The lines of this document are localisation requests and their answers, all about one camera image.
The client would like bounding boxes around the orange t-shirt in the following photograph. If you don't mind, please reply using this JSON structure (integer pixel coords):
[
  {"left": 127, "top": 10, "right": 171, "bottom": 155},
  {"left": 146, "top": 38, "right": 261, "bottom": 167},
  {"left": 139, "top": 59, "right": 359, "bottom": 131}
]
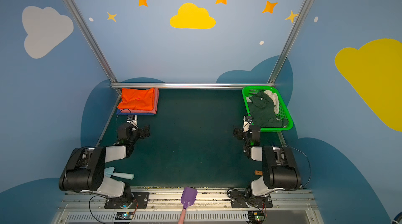
[{"left": 118, "top": 88, "right": 156, "bottom": 111}]

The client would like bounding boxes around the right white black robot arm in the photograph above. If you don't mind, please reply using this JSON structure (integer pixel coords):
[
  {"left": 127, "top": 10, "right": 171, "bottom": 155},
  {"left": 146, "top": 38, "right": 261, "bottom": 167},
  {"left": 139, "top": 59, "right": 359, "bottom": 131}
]
[{"left": 233, "top": 125, "right": 302, "bottom": 198}]

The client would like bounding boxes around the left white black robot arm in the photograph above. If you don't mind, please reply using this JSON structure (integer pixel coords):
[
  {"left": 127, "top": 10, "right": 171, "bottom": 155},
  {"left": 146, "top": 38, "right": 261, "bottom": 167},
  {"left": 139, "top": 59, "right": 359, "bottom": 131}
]
[{"left": 59, "top": 122, "right": 150, "bottom": 203}]

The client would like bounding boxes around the folded blue t-shirt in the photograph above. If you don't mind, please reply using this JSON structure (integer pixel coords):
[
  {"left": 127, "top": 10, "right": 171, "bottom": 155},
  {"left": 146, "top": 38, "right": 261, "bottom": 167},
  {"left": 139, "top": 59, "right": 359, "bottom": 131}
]
[{"left": 116, "top": 109, "right": 155, "bottom": 116}]

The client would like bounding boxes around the dark green t-shirt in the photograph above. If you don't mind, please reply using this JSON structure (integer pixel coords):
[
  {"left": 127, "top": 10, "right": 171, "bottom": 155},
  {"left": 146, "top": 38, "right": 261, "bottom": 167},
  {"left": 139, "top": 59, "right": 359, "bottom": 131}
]
[{"left": 246, "top": 91, "right": 289, "bottom": 128}]

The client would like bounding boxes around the light teal toy trowel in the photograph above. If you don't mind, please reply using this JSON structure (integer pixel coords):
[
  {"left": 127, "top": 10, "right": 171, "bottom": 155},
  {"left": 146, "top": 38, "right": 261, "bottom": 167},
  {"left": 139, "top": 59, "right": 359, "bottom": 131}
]
[{"left": 104, "top": 167, "right": 135, "bottom": 180}]

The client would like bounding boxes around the white t-shirt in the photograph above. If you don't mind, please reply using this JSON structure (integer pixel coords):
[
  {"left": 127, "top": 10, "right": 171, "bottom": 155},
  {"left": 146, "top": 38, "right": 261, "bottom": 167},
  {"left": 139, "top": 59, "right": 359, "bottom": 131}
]
[{"left": 264, "top": 90, "right": 280, "bottom": 114}]

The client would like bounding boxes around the folded pink t-shirt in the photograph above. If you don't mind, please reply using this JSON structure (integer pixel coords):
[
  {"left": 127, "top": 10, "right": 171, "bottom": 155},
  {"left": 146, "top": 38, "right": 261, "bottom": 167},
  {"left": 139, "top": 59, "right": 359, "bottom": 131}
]
[{"left": 122, "top": 88, "right": 159, "bottom": 114}]

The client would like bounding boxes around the right circuit board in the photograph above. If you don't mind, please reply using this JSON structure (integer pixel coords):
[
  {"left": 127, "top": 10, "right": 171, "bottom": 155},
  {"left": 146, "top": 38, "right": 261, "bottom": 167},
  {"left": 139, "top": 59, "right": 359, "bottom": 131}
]
[{"left": 247, "top": 211, "right": 265, "bottom": 224}]

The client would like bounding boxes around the circuit board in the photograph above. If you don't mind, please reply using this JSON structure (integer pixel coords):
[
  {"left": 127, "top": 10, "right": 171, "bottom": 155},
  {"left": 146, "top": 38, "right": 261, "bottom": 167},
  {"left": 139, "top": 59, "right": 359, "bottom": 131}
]
[
  {"left": 115, "top": 212, "right": 135, "bottom": 221},
  {"left": 247, "top": 211, "right": 265, "bottom": 224}
]

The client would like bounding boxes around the left circuit board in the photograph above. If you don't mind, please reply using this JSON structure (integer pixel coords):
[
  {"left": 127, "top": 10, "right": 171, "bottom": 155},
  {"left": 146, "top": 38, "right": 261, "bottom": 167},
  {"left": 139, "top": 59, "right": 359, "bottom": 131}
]
[{"left": 115, "top": 212, "right": 135, "bottom": 221}]

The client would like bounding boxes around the purple toy shovel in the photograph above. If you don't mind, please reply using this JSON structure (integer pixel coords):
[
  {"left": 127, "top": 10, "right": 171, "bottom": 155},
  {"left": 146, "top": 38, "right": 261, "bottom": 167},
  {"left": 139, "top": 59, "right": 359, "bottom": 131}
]
[{"left": 178, "top": 187, "right": 198, "bottom": 224}]

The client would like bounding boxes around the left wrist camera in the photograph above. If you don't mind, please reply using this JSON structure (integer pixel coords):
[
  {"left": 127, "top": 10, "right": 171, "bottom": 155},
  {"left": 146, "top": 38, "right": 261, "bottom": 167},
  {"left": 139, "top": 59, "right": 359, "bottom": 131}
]
[{"left": 127, "top": 115, "right": 138, "bottom": 128}]

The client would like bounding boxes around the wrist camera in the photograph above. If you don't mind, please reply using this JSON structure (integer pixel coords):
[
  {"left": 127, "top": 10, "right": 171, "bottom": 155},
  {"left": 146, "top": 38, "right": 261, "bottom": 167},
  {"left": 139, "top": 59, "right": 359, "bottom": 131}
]
[
  {"left": 242, "top": 116, "right": 253, "bottom": 132},
  {"left": 127, "top": 115, "right": 138, "bottom": 128}
]

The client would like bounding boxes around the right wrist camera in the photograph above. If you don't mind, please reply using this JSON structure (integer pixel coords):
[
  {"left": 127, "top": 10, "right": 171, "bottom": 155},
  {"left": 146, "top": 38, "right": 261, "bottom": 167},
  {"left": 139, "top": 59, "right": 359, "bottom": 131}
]
[{"left": 242, "top": 116, "right": 253, "bottom": 132}]

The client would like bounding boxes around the back aluminium frame rail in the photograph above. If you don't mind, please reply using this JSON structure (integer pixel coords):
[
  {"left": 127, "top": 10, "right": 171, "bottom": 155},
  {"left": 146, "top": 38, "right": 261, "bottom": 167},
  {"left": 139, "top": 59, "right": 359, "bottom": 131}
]
[{"left": 111, "top": 83, "right": 275, "bottom": 90}]

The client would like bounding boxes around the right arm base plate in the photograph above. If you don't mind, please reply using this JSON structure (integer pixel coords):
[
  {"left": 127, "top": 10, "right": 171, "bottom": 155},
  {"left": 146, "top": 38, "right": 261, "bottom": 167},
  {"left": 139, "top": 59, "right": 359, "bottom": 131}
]
[{"left": 227, "top": 188, "right": 273, "bottom": 209}]

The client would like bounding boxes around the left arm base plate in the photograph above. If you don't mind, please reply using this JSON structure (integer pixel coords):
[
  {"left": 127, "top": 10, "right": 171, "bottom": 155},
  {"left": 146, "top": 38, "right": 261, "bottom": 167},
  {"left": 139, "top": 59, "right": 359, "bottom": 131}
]
[{"left": 104, "top": 192, "right": 150, "bottom": 209}]

